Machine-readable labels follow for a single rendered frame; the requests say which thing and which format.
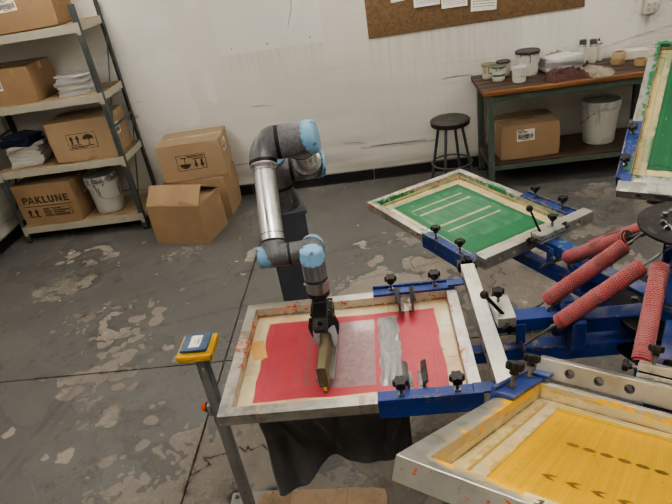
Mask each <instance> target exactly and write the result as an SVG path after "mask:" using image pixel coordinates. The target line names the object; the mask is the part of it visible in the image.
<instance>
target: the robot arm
mask: <svg viewBox="0 0 672 504"><path fill-rule="evenodd" d="M249 168H250V169H251V170H252V171H253V176H254V184H255V192H256V200H257V208H258V216H259V224H260V232H261V240H262V246H260V247H258V248H257V250H256V253H257V254H256V255H257V261H258V265H259V267H260V268H262V269H267V268H275V267H281V266H288V265H295V264H301V265H302V271H303V276H304V280H305V283H304V284H303V285H304V286H306V290H307V293H308V297H309V298H310V299H312V302H311V314H310V317H312V318H309V325H308V328H309V331H310V333H311V335H312V337H313V339H314V341H315V342H316V344H317V345H318V346H319V344H320V336H321V335H320V334H321V333H326V332H329V333H330V334H331V339H332V340H333V346H334V347H336V345H337V342H338V335H339V321H338V319H337V318H336V315H333V314H335V309H334V303H333V298H327V297H328V296H329V294H330V290H329V289H330V285H329V280H328V275H327V269H326V263H325V252H324V251H325V246H324V243H323V240H322V239H321V237H320V236H318V235H316V234H309V235H307V236H305V237H304V238H303V240H301V241H294V242H287V243H285V240H284V232H283V224H282V217H281V213H285V212H289V211H292V210H294V209H296V208H297V207H299V205H300V204H301V202H300V198H299V196H298V194H297V192H296V190H295V189H294V187H293V183H292V182H295V181H301V180H308V179H314V178H320V177H324V176H325V175H326V162H325V156H324V152H323V150H322V149H321V139H320V134H319V130H318V127H317V124H316V122H315V121H314V120H312V119H310V120H306V119H304V120H302V121H296V122H290V123H283V124H277V125H270V126H267V127H265V128H263V129H262V130H261V131H260V132H259V133H258V134H257V135H256V137H255V138H254V140H253V142H252V145H251V147H250V151H249ZM329 300H331V301H329Z"/></svg>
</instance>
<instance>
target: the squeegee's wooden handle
mask: <svg viewBox="0 0 672 504"><path fill-rule="evenodd" d="M332 348H333V340H332V339H331V334H330V333H329V332H326V333H321V336H320V344H319V352H318V359H317V367H316V372H317V377H318V381H319V386H320V387H329V386H330V368H331V358H332Z"/></svg>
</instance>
